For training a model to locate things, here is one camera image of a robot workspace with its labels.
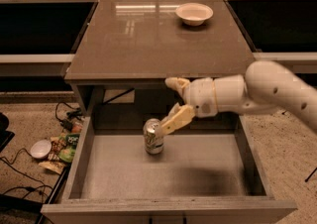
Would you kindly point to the white bowl on cabinet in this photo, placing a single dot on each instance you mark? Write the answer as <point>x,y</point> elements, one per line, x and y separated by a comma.
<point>194,14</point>

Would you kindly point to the black tripod leg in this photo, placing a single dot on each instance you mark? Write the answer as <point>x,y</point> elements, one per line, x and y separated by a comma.
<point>310,175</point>

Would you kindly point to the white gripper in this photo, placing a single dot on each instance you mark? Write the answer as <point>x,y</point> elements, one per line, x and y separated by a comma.
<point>200,97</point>

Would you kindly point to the black power adapter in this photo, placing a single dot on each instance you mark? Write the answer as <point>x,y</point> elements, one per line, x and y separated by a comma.
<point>67,125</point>

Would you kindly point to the open grey top drawer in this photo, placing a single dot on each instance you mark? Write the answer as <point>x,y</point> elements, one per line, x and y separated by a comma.
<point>201,177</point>

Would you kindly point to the white bowl on floor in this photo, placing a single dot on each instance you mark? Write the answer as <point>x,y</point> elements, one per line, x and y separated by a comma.
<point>41,149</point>

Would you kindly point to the grey cabinet with glossy top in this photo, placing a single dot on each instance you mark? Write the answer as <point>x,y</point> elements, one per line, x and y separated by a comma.
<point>139,43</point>

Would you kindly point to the green snack bag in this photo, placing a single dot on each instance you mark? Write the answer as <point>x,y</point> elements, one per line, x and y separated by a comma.
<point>67,153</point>

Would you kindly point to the green white 7up can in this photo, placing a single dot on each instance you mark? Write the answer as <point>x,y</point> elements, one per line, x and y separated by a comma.
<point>153,137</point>

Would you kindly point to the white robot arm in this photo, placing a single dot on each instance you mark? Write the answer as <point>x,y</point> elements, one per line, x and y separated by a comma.
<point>265,86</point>

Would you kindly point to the brown snack packet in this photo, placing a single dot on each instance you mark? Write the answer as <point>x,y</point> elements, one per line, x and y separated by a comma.
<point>56,167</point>

